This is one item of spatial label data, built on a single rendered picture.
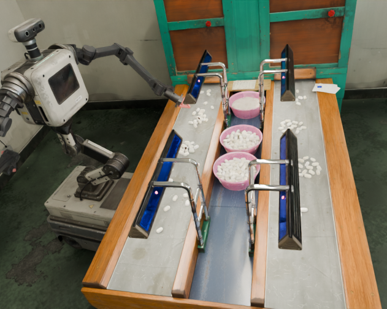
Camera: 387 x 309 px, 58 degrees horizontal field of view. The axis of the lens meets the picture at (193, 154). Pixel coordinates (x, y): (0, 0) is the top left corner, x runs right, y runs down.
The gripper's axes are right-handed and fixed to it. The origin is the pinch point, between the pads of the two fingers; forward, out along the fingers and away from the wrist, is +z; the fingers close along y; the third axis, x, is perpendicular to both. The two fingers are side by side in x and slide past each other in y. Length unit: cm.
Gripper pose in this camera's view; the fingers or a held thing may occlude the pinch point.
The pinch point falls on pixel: (189, 106)
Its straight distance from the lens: 247.3
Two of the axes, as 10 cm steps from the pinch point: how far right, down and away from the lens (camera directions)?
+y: 2.1, -6.3, 7.5
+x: -5.0, 5.9, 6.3
